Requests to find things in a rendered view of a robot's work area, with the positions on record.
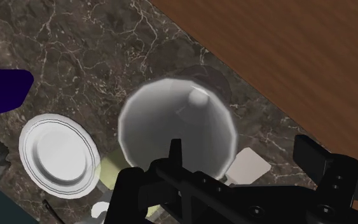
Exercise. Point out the white square flat object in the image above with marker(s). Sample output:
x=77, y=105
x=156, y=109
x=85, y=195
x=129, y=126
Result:
x=250, y=166

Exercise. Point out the small white round object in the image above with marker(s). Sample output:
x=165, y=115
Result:
x=99, y=209

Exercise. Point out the pale yellow flat object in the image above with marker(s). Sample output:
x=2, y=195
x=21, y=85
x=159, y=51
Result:
x=112, y=169

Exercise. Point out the dark blue rounded object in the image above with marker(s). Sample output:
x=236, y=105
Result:
x=2, y=91

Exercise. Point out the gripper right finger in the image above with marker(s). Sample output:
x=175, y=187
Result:
x=336, y=169

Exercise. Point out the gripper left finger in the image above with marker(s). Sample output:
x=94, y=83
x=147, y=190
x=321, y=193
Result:
x=135, y=192

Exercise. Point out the thin black stick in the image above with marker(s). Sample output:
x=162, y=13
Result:
x=53, y=212

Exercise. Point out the white plate with thin rings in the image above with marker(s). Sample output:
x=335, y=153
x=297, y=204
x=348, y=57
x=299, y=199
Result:
x=61, y=152

